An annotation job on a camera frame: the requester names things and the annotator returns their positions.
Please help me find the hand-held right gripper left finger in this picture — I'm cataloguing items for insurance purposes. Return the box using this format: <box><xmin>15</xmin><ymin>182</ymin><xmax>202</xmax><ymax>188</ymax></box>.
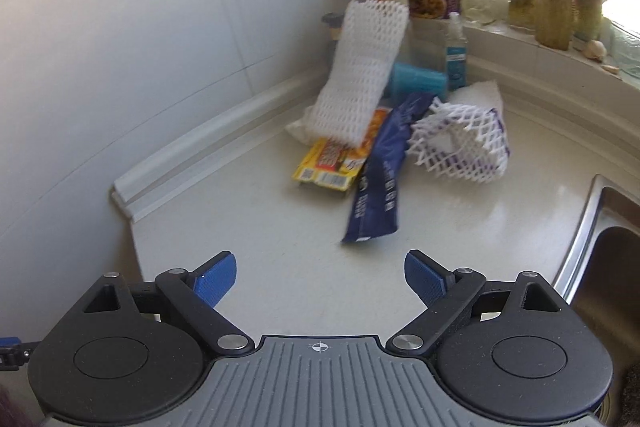
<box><xmin>82</xmin><ymin>251</ymin><xmax>253</xmax><ymax>354</ymax></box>

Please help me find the clear glass bowl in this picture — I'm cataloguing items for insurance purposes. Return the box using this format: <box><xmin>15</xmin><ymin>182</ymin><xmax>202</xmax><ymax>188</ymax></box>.
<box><xmin>462</xmin><ymin>0</ymin><xmax>511</xmax><ymax>25</ymax></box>

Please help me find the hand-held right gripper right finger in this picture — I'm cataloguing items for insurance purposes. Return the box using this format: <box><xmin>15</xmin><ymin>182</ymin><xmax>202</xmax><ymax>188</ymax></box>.
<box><xmin>386</xmin><ymin>250</ymin><xmax>571</xmax><ymax>354</ymax></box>

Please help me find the tall white foam net sleeve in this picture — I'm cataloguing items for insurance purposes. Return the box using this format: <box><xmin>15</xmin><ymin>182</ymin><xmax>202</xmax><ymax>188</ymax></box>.
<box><xmin>306</xmin><ymin>0</ymin><xmax>410</xmax><ymax>145</ymax></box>

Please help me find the blue plastic cup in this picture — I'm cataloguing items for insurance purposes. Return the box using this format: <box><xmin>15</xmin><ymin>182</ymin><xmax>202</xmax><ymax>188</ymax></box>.
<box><xmin>389</xmin><ymin>62</ymin><xmax>448</xmax><ymax>100</ymax></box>

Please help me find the black sauce bottle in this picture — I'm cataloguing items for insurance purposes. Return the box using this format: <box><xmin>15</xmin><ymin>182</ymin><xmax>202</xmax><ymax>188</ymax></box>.
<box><xmin>322</xmin><ymin>12</ymin><xmax>346</xmax><ymax>52</ymax></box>

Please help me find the yellow snack packet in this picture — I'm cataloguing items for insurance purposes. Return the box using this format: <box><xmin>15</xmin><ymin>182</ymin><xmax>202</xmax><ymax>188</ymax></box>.
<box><xmin>292</xmin><ymin>107</ymin><xmax>393</xmax><ymax>192</ymax></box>

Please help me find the white foam sheet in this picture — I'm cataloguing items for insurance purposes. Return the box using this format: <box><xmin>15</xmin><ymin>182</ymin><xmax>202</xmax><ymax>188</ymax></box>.
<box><xmin>450</xmin><ymin>81</ymin><xmax>503</xmax><ymax>118</ymax></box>

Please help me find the garlic bulb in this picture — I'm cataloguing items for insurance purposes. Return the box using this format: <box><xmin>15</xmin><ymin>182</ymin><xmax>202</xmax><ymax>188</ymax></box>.
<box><xmin>582</xmin><ymin>39</ymin><xmax>608</xmax><ymax>62</ymax></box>

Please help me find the white and purple foam net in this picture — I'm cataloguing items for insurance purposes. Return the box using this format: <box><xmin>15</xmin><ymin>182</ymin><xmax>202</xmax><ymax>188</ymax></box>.
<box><xmin>407</xmin><ymin>99</ymin><xmax>511</xmax><ymax>184</ymax></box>

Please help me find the steel sink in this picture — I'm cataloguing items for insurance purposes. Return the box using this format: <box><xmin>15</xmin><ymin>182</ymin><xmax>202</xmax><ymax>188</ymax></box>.
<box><xmin>550</xmin><ymin>174</ymin><xmax>640</xmax><ymax>427</ymax></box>

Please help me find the dark blue packet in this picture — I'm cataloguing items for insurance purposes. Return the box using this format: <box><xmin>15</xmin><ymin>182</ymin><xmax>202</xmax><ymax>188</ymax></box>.
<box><xmin>341</xmin><ymin>93</ymin><xmax>443</xmax><ymax>244</ymax></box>

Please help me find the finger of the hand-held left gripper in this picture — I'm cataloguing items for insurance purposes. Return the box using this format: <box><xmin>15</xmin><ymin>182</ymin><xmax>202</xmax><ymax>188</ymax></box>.
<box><xmin>0</xmin><ymin>335</ymin><xmax>32</xmax><ymax>372</ymax></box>

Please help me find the small bottle with blue label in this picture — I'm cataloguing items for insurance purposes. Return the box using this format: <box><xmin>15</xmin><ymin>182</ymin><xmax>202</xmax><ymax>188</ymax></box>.
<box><xmin>445</xmin><ymin>12</ymin><xmax>469</xmax><ymax>92</ymax></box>

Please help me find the clear glass jar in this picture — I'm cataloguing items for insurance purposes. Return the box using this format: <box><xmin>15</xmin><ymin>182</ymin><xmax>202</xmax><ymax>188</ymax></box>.
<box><xmin>612</xmin><ymin>22</ymin><xmax>640</xmax><ymax>78</ymax></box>

